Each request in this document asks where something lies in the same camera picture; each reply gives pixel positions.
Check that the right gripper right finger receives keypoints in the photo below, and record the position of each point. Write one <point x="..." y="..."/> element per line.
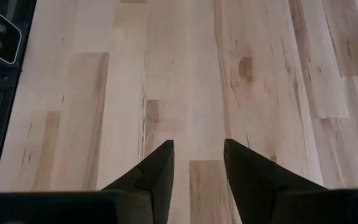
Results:
<point x="275" y="202"/>

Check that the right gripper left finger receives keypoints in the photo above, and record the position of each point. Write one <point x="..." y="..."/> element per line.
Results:
<point x="73" y="208"/>

